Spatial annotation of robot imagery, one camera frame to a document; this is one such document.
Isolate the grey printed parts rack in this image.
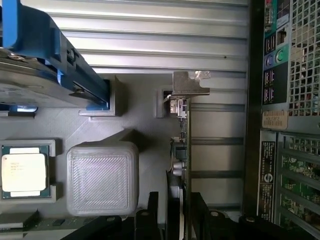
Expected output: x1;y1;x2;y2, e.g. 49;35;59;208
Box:
0;73;191;240

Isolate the green ram stick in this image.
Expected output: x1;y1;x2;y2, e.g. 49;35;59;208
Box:
0;216;101;240

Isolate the black open pc case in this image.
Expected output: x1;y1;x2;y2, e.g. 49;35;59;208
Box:
245;0;320;240

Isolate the beige service tag label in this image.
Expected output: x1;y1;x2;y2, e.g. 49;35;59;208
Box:
261;109;289;130

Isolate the silver cpu chip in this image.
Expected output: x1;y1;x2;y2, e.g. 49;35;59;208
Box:
0;146;50;199

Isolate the hard disk with blue caddy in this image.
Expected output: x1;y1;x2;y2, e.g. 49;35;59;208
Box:
0;0;111;111

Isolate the green gpu with metal bracket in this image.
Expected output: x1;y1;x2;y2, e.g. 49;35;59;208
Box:
164;70;212;240

